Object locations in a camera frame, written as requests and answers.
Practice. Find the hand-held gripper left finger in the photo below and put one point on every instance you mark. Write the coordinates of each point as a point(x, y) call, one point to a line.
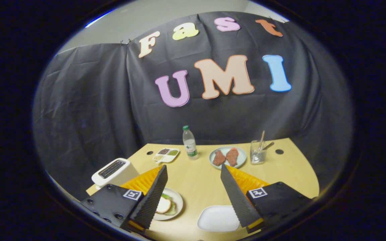
point(152, 199)

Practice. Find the white divided dish with beans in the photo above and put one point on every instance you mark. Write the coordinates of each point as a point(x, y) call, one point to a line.
point(166, 159)

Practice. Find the plain bread slice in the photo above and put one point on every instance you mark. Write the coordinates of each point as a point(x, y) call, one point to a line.
point(164, 205)

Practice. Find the black backdrop cloth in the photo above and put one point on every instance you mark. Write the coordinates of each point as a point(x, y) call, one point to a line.
point(89, 100)

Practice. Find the white toaster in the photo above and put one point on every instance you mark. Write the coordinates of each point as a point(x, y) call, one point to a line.
point(119, 178)

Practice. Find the light blue oval plate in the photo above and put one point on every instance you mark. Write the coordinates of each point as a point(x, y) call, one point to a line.
point(242, 157)

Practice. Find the clear glass cup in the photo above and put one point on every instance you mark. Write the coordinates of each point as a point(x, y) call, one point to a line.
point(257, 158)

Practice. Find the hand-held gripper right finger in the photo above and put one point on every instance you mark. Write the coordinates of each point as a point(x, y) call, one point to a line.
point(236, 197)

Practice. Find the white square plate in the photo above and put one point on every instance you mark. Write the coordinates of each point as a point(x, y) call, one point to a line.
point(216, 219)

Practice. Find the beige round plate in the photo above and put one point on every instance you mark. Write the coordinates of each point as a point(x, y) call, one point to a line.
point(178, 201)

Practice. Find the green lettuce leaf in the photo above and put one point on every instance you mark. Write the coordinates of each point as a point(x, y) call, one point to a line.
point(173, 209)

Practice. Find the brown meat piece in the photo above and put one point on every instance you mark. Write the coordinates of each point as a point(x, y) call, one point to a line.
point(218, 158)
point(232, 156)

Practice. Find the wooden stick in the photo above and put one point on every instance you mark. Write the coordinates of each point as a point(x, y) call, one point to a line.
point(262, 139)
point(269, 145)

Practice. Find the clear water bottle green cap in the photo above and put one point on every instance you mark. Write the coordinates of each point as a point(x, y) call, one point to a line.
point(190, 147)

